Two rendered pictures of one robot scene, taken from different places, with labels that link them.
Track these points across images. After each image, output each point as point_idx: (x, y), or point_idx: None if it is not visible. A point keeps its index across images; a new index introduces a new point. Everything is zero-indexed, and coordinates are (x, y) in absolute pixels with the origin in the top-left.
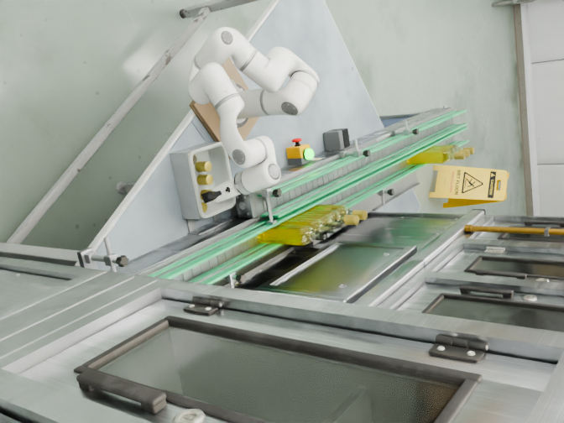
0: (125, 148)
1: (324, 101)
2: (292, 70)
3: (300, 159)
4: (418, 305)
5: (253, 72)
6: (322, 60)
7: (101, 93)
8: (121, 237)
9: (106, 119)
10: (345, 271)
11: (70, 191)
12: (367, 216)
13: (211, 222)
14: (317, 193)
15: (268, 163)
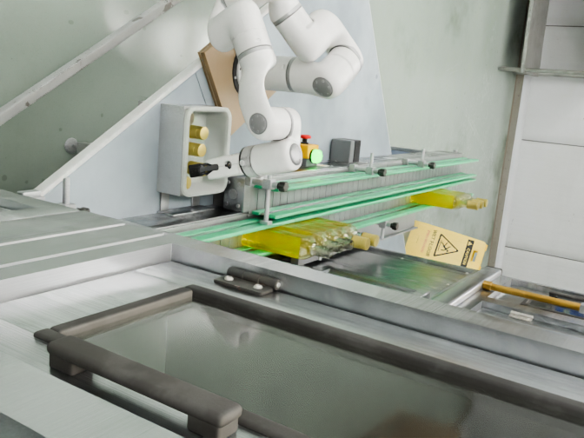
0: (87, 100)
1: (341, 102)
2: (335, 43)
3: (304, 160)
4: None
5: (291, 30)
6: None
7: (75, 23)
8: (76, 192)
9: (73, 56)
10: None
11: (6, 131)
12: (378, 242)
13: (189, 206)
14: (320, 203)
15: (292, 142)
